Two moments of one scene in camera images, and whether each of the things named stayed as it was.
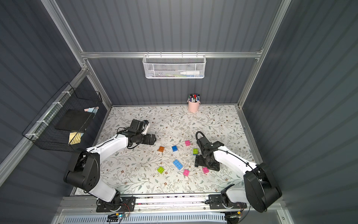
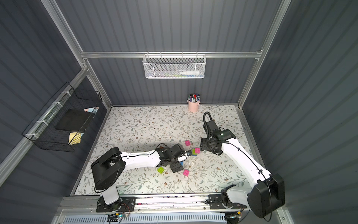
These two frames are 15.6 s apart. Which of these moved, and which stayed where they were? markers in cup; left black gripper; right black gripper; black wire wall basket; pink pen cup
Moved: right black gripper; left black gripper
Stayed: pink pen cup; markers in cup; black wire wall basket
